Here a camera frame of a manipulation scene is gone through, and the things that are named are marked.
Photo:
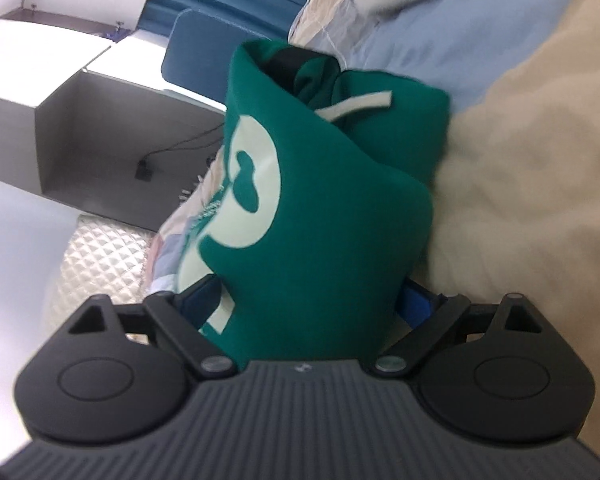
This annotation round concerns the cream quilted headboard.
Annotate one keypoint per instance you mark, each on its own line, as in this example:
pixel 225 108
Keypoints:
pixel 97 260

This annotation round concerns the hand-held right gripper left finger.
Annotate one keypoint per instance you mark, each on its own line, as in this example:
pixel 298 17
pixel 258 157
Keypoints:
pixel 200 300

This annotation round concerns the patchwork pastel bed quilt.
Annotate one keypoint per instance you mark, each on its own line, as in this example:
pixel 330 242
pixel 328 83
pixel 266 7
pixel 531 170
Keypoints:
pixel 520 160

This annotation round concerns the green hoodie with cream trim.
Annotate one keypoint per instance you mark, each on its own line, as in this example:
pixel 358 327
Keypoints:
pixel 320 210

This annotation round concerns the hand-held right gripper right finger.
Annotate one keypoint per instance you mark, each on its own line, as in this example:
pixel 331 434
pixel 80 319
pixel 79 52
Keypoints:
pixel 416 305

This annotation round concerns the black wall charger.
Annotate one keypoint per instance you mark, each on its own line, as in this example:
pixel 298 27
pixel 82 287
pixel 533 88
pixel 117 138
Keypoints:
pixel 144 171

